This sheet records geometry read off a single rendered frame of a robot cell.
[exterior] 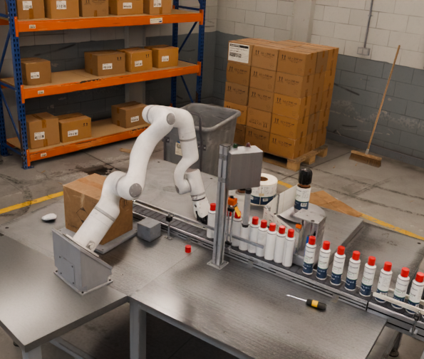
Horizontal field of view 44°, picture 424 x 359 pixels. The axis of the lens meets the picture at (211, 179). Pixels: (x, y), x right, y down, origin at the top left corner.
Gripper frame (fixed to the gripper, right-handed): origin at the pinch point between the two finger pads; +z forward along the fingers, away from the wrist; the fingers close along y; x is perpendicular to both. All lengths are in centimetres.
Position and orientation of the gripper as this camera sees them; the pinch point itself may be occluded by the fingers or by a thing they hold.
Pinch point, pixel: (205, 224)
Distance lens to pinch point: 294.2
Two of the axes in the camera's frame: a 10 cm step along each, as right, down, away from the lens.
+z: 2.3, 9.5, 2.0
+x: -8.0, 0.7, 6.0
